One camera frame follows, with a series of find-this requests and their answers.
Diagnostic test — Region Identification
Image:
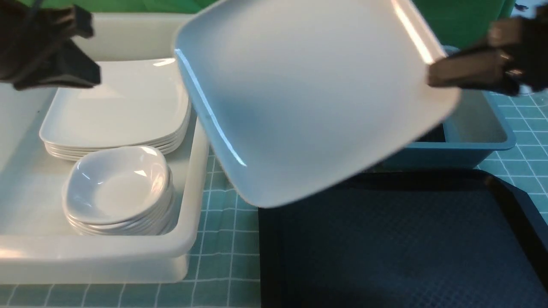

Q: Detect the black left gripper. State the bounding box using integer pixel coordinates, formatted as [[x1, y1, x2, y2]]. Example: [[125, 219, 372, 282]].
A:
[[1, 0, 101, 90]]

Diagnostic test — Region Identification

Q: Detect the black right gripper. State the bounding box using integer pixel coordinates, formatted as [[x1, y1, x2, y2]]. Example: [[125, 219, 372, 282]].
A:
[[427, 3, 548, 96]]

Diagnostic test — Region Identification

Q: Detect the large white square plate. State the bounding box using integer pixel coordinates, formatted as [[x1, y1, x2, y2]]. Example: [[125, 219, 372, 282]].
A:
[[174, 0, 461, 208]]

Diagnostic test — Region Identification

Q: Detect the green backdrop cloth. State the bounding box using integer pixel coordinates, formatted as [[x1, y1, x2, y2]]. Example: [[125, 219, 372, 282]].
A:
[[42, 0, 515, 48]]

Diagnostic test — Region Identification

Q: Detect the blue plastic bin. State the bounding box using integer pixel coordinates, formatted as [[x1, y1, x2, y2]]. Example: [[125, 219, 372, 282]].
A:
[[377, 45, 516, 169]]

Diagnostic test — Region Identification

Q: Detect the stack of white square plates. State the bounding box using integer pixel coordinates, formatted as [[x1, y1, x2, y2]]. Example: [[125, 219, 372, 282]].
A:
[[39, 58, 191, 160]]

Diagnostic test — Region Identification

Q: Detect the stack of white bowls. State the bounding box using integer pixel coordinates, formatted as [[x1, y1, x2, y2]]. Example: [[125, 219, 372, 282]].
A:
[[61, 146, 177, 236]]

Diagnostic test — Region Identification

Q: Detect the black serving tray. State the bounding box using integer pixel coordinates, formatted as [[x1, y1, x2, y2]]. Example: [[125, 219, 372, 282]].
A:
[[259, 170, 548, 308]]

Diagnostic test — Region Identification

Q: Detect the green checkered tablecloth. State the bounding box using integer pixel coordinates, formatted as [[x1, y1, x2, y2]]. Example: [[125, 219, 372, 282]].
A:
[[1, 92, 547, 308]]

